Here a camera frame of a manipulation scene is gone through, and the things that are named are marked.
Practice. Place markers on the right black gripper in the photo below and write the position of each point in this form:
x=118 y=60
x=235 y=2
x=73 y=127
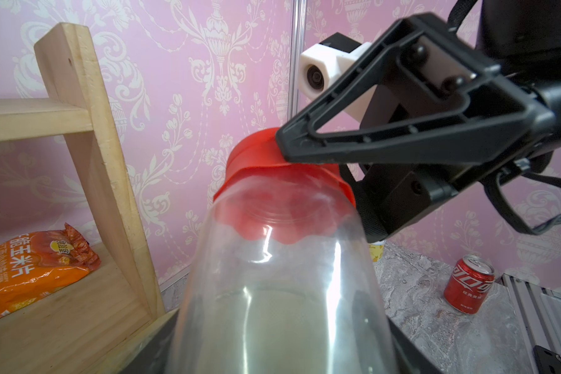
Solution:
x=426 y=117

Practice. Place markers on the red lid glass jar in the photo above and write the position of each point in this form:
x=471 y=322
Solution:
x=282 y=282

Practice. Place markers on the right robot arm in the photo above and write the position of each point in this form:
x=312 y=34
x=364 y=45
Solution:
x=519 y=36

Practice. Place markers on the white lid yellow jar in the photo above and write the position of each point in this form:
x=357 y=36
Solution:
x=376 y=250

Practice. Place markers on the red can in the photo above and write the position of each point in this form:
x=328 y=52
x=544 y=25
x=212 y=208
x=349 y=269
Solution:
x=469 y=284

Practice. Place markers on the wooden two-tier shelf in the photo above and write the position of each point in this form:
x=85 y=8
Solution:
x=67 y=306

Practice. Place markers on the orange snack bag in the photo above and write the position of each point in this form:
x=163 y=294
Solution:
x=37 y=264

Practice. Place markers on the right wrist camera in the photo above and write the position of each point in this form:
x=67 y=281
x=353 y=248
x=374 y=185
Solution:
x=321 y=65

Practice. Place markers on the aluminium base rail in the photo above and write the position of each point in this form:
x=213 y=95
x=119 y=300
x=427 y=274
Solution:
x=538 y=311

